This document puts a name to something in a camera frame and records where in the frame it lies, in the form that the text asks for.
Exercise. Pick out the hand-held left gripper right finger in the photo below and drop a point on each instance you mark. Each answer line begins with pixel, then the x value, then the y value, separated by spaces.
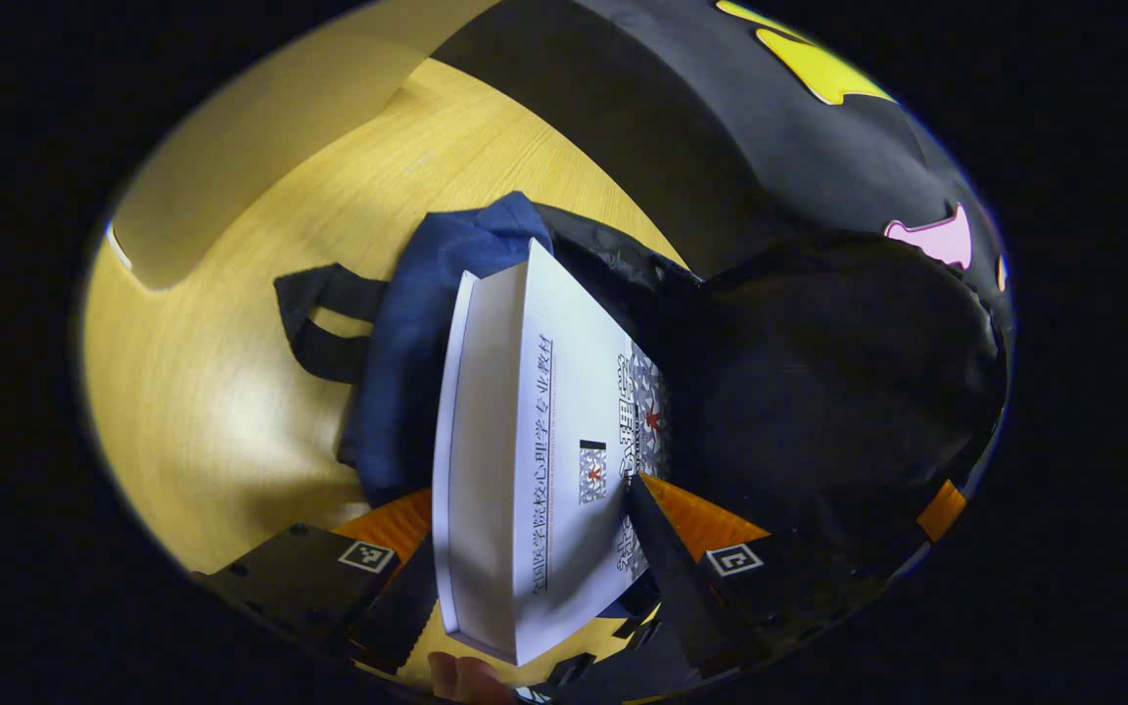
pixel 681 587

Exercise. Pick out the blue black schoolbag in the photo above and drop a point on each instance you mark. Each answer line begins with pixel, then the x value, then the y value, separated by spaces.
pixel 819 392

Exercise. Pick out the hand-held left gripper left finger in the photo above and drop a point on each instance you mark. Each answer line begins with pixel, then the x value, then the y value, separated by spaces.
pixel 398 607

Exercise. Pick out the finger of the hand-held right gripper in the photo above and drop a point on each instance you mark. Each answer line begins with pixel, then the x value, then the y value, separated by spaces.
pixel 941 511

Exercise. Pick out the white patterned cover book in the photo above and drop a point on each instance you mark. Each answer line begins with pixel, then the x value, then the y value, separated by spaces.
pixel 554 411

